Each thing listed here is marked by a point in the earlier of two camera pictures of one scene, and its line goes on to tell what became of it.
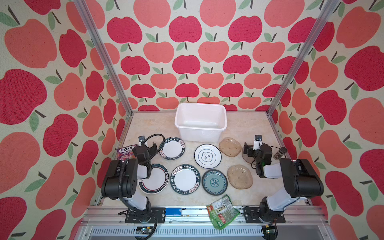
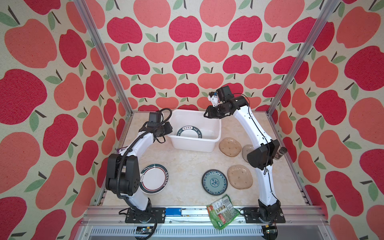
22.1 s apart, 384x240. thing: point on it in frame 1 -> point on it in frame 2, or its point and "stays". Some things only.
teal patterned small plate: (214, 182) stays
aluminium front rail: (194, 223) stays
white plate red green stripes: (157, 181) stays
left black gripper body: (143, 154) -> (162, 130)
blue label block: (173, 211) stays
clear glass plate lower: (239, 177) stays
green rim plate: (185, 179) -> (189, 131)
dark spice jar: (279, 154) stays
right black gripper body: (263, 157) -> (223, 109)
